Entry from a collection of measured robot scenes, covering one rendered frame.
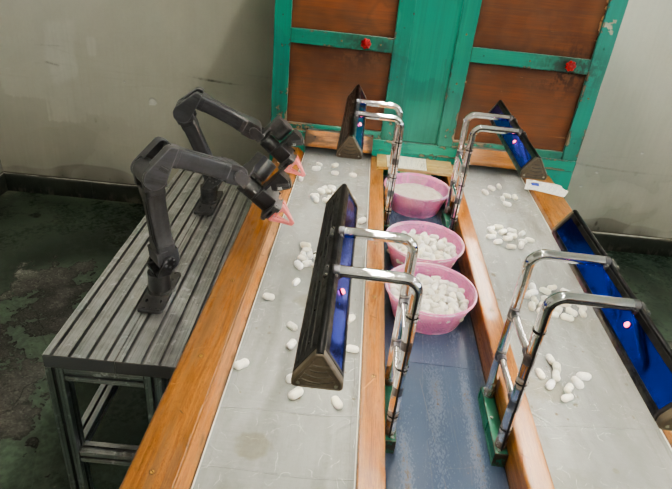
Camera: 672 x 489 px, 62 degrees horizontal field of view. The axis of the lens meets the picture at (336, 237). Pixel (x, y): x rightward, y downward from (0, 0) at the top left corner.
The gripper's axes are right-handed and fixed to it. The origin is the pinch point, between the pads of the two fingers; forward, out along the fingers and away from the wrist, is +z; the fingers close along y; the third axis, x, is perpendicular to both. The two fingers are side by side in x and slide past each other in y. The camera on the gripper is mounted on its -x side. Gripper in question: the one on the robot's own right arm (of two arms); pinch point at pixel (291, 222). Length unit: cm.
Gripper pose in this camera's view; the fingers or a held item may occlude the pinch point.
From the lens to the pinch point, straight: 173.7
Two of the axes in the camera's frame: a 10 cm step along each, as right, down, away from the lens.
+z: 7.1, 6.2, 3.4
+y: 0.2, -5.0, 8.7
